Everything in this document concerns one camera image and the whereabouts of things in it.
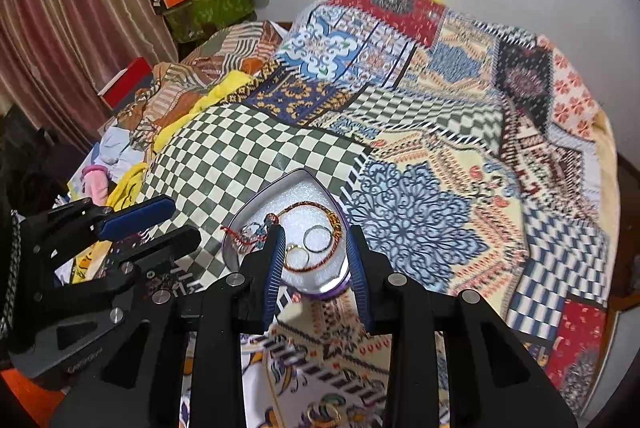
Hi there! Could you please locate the light blue cloth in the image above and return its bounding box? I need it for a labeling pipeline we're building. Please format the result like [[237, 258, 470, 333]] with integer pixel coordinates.
[[89, 127, 152, 175]]

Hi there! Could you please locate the patchwork printed blanket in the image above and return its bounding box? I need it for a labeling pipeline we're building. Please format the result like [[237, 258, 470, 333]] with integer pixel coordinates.
[[135, 0, 617, 428]]

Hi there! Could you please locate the red and white box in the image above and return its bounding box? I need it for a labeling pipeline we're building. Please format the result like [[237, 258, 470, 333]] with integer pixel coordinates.
[[97, 58, 154, 109]]

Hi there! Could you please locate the striped brown curtain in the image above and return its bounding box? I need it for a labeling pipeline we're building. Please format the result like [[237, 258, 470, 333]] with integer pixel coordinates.
[[0, 0, 181, 153]]

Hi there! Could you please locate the red string charm bracelet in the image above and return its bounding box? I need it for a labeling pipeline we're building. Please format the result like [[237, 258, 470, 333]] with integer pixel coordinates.
[[220, 214, 275, 255]]

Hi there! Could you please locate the pink soft item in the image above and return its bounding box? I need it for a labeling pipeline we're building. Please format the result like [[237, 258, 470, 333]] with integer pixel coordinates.
[[81, 165, 109, 205]]

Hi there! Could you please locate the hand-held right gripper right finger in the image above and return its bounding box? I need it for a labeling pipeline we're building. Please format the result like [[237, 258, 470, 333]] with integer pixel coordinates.
[[345, 224, 578, 428]]

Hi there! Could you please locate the purple heart-shaped tin box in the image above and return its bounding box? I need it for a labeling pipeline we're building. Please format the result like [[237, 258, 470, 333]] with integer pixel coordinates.
[[220, 168, 359, 299]]

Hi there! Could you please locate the gold ring pair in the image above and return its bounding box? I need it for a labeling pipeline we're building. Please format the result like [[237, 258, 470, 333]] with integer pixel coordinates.
[[305, 399, 345, 427]]

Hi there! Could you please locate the brown striped quilt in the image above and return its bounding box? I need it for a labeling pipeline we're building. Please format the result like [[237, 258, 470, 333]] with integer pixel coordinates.
[[114, 22, 292, 131]]

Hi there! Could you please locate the black white woven strap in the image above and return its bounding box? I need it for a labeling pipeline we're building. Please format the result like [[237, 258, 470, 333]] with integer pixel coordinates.
[[0, 212, 24, 335]]

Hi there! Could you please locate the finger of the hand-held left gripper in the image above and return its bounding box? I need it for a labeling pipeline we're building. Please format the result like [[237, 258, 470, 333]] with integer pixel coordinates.
[[20, 198, 176, 259], [30, 227, 202, 309]]

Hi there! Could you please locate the yellow cloth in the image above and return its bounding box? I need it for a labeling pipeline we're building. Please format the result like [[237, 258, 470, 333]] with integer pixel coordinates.
[[107, 72, 252, 211]]

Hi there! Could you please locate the green cloth covered stand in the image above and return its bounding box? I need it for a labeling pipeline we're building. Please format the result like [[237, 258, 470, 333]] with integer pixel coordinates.
[[164, 0, 257, 44]]

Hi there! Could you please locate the silver ring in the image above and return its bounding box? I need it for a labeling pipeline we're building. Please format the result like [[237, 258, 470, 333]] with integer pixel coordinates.
[[302, 225, 334, 253]]

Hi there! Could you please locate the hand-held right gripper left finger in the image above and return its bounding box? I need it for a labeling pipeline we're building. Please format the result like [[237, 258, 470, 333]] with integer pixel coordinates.
[[50, 224, 291, 428]]

